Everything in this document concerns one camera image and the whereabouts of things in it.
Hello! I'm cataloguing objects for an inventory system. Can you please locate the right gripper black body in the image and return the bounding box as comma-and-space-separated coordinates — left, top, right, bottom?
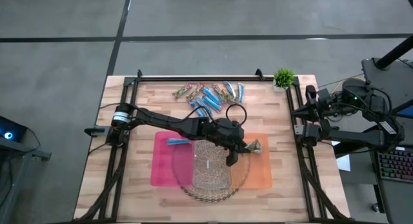
317, 88, 336, 118

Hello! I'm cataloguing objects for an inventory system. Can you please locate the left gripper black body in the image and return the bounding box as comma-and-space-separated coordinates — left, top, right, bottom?
208, 117, 245, 150

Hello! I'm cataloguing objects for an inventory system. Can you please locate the silver and blue granola bar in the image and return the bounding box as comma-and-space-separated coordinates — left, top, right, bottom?
224, 81, 237, 97

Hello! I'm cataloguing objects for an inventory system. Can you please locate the clear plastic bin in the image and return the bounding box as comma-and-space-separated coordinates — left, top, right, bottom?
192, 138, 232, 190

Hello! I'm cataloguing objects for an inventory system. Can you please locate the small green potted plant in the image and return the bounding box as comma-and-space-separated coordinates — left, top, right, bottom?
273, 68, 296, 91

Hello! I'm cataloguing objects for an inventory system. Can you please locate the white paper sheet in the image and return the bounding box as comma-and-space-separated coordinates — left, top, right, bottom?
334, 151, 352, 172

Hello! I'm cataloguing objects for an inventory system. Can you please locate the pink translucent plastic bin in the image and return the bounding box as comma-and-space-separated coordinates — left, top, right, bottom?
150, 130, 196, 187

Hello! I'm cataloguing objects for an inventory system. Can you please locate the black desk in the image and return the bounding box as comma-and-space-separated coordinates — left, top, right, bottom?
334, 57, 413, 224

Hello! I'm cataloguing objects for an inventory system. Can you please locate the black screen with blue display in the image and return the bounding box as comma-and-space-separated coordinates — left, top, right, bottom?
392, 99, 413, 120

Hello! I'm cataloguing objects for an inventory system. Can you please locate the black pole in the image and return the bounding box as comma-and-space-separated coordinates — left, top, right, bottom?
376, 35, 413, 70

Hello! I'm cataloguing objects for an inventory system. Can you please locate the backlit black keyboard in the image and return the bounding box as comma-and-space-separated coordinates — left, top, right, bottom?
376, 149, 413, 183

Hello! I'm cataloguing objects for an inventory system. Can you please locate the grey metal stand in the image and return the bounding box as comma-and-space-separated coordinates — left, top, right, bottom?
0, 141, 52, 224

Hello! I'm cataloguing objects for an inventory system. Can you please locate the black computer with blue light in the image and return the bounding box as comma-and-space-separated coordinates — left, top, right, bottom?
0, 116, 28, 143

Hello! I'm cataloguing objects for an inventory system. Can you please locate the black aluminium frame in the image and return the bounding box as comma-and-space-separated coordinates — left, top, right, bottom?
74, 74, 352, 223

